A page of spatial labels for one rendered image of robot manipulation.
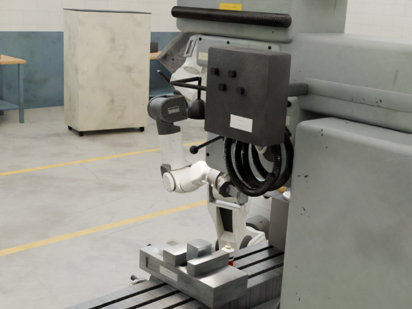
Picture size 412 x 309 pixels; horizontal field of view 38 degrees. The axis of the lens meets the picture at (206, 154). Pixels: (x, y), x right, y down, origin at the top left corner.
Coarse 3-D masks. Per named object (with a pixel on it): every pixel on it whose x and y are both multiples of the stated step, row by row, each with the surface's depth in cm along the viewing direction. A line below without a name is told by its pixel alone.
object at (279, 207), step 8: (288, 192) 224; (272, 200) 222; (280, 200) 218; (288, 200) 217; (272, 208) 222; (280, 208) 219; (288, 208) 215; (272, 216) 223; (280, 216) 219; (272, 224) 223; (280, 224) 220; (272, 232) 224; (280, 232) 220; (272, 240) 224; (280, 240) 220; (280, 248) 221
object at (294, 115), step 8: (288, 104) 161; (296, 104) 160; (288, 112) 162; (296, 112) 161; (304, 112) 162; (312, 112) 164; (288, 120) 162; (296, 120) 161; (304, 120) 163; (288, 128) 163; (280, 144) 165; (264, 152) 170; (264, 160) 171; (272, 160) 168; (272, 168) 169; (256, 176) 174; (288, 184) 166
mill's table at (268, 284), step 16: (240, 256) 215; (256, 256) 215; (272, 256) 217; (256, 272) 202; (272, 272) 203; (128, 288) 186; (144, 288) 187; (160, 288) 188; (256, 288) 194; (272, 288) 200; (80, 304) 175; (96, 304) 176; (112, 304) 176; (128, 304) 177; (144, 304) 179; (160, 304) 178; (176, 304) 179; (192, 304) 179; (224, 304) 185; (240, 304) 190; (256, 304) 196
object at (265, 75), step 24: (216, 48) 143; (240, 48) 142; (216, 72) 143; (240, 72) 138; (264, 72) 133; (288, 72) 137; (216, 96) 145; (240, 96) 139; (264, 96) 134; (216, 120) 146; (240, 120) 140; (264, 120) 135; (264, 144) 137
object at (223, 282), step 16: (176, 240) 207; (144, 256) 197; (160, 256) 194; (208, 256) 186; (224, 256) 188; (160, 272) 193; (176, 272) 186; (192, 272) 181; (208, 272) 184; (224, 272) 185; (240, 272) 185; (176, 288) 188; (192, 288) 182; (208, 288) 176; (224, 288) 178; (240, 288) 184; (208, 304) 177
